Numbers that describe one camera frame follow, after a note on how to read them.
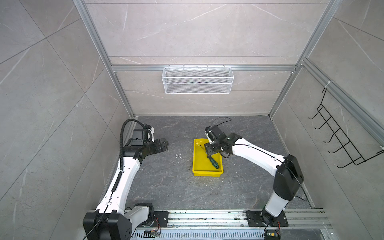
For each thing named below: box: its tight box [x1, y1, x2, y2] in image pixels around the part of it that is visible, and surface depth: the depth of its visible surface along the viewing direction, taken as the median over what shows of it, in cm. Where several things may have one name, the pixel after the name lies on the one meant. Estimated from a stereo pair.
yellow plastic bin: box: [192, 138, 224, 177], surface depth 92 cm
